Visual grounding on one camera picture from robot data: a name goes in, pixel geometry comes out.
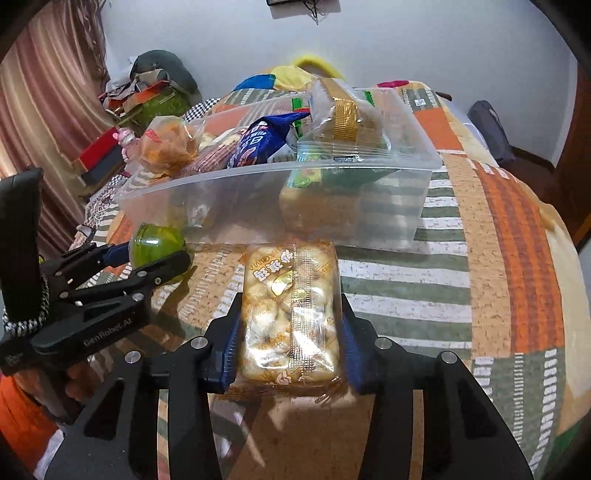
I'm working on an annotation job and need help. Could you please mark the clear plastic storage bin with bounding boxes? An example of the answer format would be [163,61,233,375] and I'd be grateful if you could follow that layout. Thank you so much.
[115,88,443,251]

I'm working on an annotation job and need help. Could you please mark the clear bag orange fried snacks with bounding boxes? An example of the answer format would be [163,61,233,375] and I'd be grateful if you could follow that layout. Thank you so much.
[138,116,204,177]

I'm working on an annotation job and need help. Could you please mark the green patterned bag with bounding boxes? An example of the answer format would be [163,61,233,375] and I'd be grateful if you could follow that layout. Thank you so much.
[132,87,190,129]

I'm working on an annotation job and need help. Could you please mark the red and black box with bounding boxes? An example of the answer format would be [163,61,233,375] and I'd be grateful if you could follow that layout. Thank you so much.
[73,127,123,188]

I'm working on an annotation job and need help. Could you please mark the blue red snack bag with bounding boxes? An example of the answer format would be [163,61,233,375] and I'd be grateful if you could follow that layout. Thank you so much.
[226,110,310,169]

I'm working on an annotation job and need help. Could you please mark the green jelly cup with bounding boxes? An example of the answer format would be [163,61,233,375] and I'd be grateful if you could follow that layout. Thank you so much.
[128,223,186,271]

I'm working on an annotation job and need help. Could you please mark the pink plush toy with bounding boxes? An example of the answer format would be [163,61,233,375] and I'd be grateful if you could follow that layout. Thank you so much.
[114,128,139,162]

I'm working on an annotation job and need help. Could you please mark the plastic bread loaf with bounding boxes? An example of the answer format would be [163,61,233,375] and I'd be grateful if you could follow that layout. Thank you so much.
[279,169,360,240]

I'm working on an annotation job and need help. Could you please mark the person's left hand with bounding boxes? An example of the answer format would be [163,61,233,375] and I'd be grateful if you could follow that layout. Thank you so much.
[13,360,101,425]

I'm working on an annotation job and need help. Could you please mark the brick pattern snack pack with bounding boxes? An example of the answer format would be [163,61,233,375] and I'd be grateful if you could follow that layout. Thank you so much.
[180,137,239,177]

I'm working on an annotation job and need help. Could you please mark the yellow pillow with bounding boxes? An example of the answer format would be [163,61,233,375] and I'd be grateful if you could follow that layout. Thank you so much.
[267,54,344,91]

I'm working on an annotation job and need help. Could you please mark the dark grey backpack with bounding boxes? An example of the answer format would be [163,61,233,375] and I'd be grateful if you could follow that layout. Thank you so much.
[468,100,515,167]

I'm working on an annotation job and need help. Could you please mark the clear pack small pastries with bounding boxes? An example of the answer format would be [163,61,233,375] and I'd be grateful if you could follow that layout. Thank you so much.
[229,241,346,404]

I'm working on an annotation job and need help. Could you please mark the small black wall monitor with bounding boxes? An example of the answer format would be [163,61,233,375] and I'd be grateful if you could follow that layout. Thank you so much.
[266,0,318,7]

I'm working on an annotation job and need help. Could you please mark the brown wooden door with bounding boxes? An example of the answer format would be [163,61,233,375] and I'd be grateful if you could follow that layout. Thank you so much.
[556,66,591,251]

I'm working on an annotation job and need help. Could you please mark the patchwork striped bed blanket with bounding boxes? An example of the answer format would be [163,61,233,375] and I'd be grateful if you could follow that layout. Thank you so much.
[211,82,590,479]

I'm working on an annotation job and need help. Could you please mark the striped brown curtain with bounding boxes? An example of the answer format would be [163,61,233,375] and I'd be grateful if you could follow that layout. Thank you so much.
[1,1,112,258]

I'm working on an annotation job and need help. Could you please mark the gold banded clear pastry bag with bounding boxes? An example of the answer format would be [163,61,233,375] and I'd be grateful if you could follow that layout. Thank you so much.
[297,77,392,161]

